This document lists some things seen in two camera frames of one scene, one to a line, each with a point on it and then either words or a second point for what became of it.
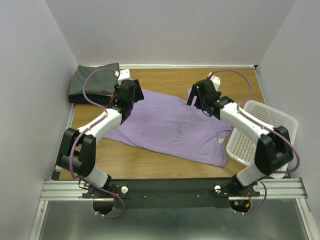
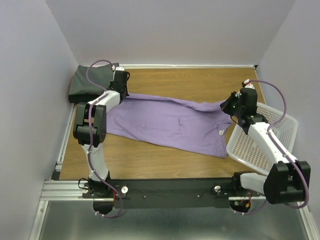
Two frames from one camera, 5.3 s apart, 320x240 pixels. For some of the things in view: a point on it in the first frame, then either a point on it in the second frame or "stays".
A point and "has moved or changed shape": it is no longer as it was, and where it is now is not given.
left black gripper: x=139 y=93 -> x=127 y=95
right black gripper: x=194 y=93 -> x=225 y=105
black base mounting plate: x=170 y=193 stays
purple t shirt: x=164 y=125 has moved or changed shape
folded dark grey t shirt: x=99 y=85 stays
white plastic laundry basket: x=242 y=145 stays
